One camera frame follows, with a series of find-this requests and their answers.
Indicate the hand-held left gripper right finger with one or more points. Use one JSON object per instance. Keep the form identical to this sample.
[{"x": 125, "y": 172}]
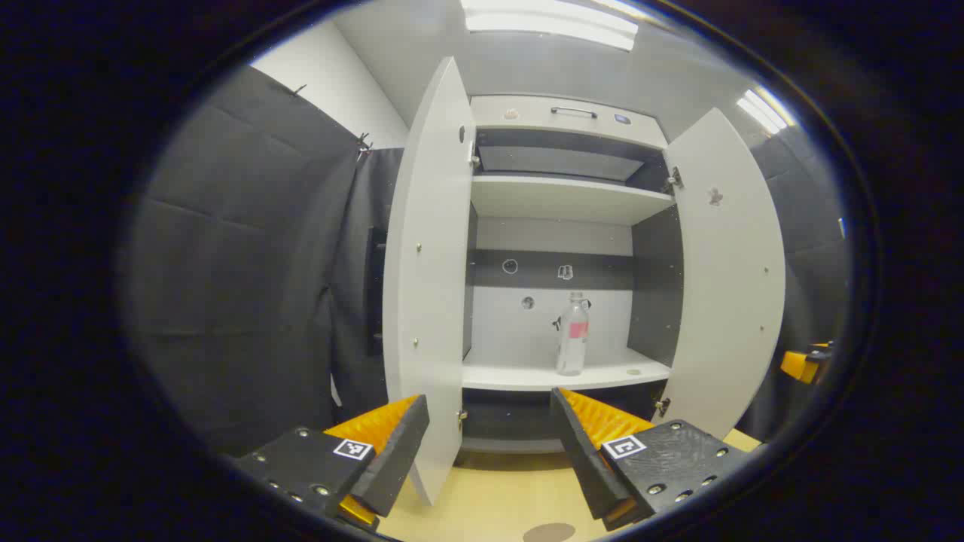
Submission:
[{"x": 580, "y": 452}]

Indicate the round brown coaster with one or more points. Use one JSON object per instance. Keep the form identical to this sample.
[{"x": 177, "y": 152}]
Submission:
[{"x": 550, "y": 533}]

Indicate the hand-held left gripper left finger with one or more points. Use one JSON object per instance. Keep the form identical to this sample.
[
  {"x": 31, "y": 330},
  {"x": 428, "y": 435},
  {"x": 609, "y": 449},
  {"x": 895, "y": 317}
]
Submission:
[{"x": 399, "y": 452}]

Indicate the ceiling light panel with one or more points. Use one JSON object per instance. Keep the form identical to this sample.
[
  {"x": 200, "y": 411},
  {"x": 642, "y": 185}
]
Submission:
[
  {"x": 764, "y": 109},
  {"x": 550, "y": 19}
]

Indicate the clear plastic bottle pink label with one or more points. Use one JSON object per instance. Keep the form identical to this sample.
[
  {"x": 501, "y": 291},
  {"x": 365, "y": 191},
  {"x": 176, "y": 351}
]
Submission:
[{"x": 572, "y": 339}]

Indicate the white cabinet shelf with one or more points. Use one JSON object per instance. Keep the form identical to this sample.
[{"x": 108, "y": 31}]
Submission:
[{"x": 557, "y": 199}]

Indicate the white and grey cabinet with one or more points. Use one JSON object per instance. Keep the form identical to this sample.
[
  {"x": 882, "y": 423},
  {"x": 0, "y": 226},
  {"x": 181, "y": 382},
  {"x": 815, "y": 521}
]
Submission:
[{"x": 512, "y": 331}]

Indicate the black backdrop cloth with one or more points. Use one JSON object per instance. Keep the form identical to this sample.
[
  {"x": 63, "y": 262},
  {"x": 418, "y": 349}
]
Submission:
[{"x": 226, "y": 263}]

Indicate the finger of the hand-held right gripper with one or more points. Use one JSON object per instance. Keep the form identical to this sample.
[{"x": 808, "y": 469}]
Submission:
[{"x": 798, "y": 366}]

